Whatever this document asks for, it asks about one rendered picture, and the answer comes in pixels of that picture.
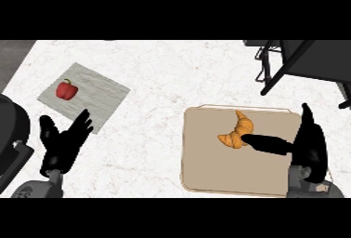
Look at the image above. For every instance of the orange croissant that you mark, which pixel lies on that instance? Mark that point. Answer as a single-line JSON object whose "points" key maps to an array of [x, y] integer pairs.
{"points": [[238, 131]]}

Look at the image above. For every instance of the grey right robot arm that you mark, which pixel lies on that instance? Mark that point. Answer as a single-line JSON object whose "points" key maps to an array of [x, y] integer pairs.
{"points": [[312, 186]]}

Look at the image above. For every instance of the black tiered shelf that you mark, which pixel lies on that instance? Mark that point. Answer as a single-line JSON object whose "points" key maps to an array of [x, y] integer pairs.
{"points": [[310, 62]]}

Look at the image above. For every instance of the beige tray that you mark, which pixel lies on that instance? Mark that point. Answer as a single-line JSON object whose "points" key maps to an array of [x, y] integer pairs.
{"points": [[234, 167]]}

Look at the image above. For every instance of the red bell pepper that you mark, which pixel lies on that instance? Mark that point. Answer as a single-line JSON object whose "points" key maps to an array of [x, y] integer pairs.
{"points": [[67, 90]]}

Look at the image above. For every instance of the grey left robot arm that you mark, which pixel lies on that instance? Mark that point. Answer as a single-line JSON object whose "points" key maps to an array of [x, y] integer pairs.
{"points": [[41, 187]]}

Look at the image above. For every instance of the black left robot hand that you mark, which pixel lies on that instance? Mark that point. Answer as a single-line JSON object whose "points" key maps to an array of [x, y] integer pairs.
{"points": [[63, 145]]}

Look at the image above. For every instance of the dark grey appliance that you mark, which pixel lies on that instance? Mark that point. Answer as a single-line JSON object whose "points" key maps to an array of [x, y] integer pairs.
{"points": [[13, 142]]}

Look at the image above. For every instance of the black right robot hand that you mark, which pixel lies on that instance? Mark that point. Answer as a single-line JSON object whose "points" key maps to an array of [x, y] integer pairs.
{"points": [[310, 145]]}

